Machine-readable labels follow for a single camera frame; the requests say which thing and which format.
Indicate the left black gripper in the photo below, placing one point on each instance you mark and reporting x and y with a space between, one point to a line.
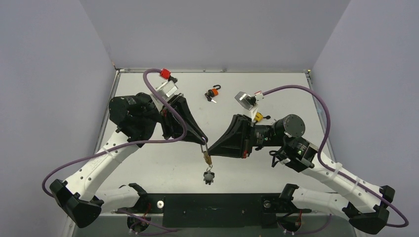
193 133

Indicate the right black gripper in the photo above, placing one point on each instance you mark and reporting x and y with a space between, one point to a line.
246 136

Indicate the brass long-shackle padlock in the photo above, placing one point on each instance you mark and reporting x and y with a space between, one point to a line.
208 175

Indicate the yellow padlock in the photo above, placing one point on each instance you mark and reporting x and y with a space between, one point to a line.
259 117

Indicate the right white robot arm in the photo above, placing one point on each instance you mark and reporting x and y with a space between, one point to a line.
362 204

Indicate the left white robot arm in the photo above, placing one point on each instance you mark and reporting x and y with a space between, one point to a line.
135 117

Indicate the orange padlock with keys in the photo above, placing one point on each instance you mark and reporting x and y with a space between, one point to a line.
211 93

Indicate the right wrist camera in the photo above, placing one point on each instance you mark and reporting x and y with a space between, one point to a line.
249 102

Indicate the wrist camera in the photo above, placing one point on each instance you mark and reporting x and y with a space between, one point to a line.
167 91
249 102

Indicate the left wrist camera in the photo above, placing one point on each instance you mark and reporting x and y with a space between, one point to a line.
167 91

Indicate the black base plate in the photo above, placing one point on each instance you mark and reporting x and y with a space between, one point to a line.
217 210

